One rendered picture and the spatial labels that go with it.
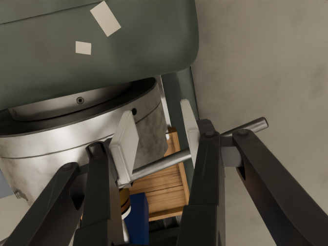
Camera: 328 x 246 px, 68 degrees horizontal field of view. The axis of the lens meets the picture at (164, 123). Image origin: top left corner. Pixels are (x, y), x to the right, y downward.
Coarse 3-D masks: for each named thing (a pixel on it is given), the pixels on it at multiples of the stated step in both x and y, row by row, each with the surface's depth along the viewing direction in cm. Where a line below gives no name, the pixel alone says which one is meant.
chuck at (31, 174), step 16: (160, 112) 44; (144, 128) 39; (160, 128) 43; (144, 144) 39; (160, 144) 43; (0, 160) 36; (16, 160) 34; (32, 160) 33; (48, 160) 33; (64, 160) 33; (80, 160) 34; (144, 160) 39; (16, 176) 36; (32, 176) 34; (48, 176) 34; (16, 192) 41; (32, 192) 36
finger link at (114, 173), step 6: (108, 138) 19; (108, 144) 18; (108, 150) 17; (84, 168) 15; (114, 168) 16; (78, 174) 15; (84, 174) 15; (114, 174) 16; (78, 180) 15; (84, 180) 15; (114, 180) 16; (72, 186) 15; (78, 186) 15; (84, 186) 15; (72, 192) 15; (78, 192) 15; (84, 192) 15; (72, 198) 15
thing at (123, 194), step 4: (124, 188) 52; (128, 188) 55; (120, 192) 51; (124, 192) 52; (128, 192) 54; (120, 196) 51; (124, 196) 52; (128, 196) 54; (120, 200) 51; (124, 200) 52; (128, 200) 55; (124, 204) 53; (128, 204) 54; (124, 208) 53; (128, 208) 54; (124, 212) 53
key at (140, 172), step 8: (256, 120) 24; (264, 120) 23; (240, 128) 24; (248, 128) 24; (256, 128) 24; (264, 128) 24; (224, 136) 24; (176, 152) 26; (184, 152) 25; (160, 160) 26; (168, 160) 26; (176, 160) 26; (184, 160) 26; (136, 168) 27; (144, 168) 27; (152, 168) 26; (160, 168) 26; (136, 176) 27; (144, 176) 27; (120, 184) 27
